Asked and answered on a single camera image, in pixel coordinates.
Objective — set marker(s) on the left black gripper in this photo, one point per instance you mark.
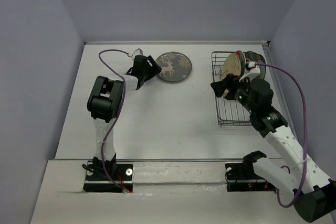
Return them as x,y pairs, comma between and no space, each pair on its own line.
154,70

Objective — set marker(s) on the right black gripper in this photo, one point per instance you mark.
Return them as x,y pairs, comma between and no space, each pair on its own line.
230,83

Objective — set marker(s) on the red and teal floral plate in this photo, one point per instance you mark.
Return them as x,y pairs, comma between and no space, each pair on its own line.
242,59

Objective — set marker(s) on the beige bird branch plate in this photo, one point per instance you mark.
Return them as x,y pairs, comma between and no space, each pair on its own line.
232,65

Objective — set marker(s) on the dark teal blossom plate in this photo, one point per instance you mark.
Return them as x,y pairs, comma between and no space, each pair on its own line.
252,56

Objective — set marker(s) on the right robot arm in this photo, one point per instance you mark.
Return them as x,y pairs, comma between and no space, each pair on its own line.
312,188

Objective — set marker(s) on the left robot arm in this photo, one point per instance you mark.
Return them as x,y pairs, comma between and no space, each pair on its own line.
105,103

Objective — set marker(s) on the grey deer plate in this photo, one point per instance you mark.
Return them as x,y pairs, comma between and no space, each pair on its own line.
175,66

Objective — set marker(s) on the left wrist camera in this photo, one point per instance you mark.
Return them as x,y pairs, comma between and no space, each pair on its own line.
137,52

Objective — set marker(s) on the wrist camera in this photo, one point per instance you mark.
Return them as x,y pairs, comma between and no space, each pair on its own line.
252,71
137,52

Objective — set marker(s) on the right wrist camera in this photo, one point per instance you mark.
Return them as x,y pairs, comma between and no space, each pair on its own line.
252,71

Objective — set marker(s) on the black wire dish rack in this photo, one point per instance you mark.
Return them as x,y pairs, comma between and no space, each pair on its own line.
232,113

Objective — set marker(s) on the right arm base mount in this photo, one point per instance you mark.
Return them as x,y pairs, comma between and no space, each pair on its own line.
240,177

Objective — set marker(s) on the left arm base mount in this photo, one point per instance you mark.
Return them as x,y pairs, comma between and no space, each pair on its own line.
98,182

